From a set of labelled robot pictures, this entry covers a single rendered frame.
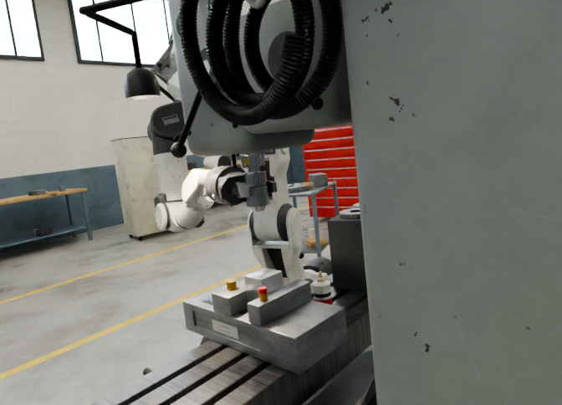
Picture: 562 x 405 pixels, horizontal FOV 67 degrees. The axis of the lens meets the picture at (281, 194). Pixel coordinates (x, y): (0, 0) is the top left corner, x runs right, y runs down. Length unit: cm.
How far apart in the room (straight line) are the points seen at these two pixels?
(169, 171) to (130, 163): 559
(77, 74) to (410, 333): 878
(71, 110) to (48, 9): 179
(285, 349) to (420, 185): 47
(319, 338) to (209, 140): 41
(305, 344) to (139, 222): 624
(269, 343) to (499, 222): 54
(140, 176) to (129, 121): 262
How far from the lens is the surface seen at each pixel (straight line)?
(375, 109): 42
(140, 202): 693
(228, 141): 75
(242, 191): 84
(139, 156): 692
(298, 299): 88
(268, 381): 80
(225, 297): 88
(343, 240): 111
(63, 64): 900
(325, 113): 59
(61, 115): 879
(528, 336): 42
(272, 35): 65
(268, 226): 157
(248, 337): 87
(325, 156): 631
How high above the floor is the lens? 133
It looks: 7 degrees down
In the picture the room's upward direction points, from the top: 6 degrees counter-clockwise
